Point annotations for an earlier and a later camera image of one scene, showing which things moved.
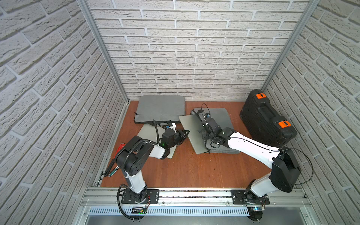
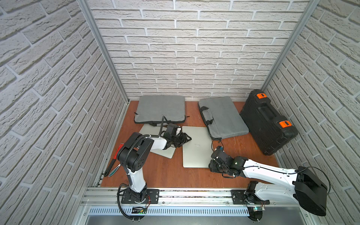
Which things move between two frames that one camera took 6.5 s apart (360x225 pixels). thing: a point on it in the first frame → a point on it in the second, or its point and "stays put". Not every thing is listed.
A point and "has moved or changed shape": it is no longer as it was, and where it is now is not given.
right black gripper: [204, 133] → [212, 167]
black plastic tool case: [264, 123] stays put
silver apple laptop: [149, 132] stays put
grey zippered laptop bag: [163, 108] stays put
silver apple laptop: [191, 123] has moved or changed shape
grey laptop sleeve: [222, 116] has moved or changed shape
